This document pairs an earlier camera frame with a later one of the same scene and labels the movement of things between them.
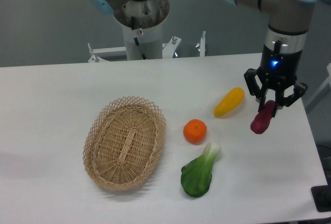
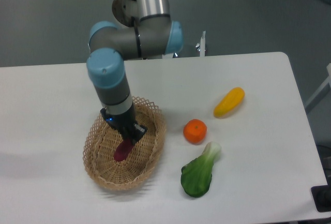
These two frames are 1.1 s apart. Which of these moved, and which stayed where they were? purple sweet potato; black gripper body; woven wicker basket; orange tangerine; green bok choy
Moved: black gripper body; purple sweet potato
Stayed: woven wicker basket; green bok choy; orange tangerine
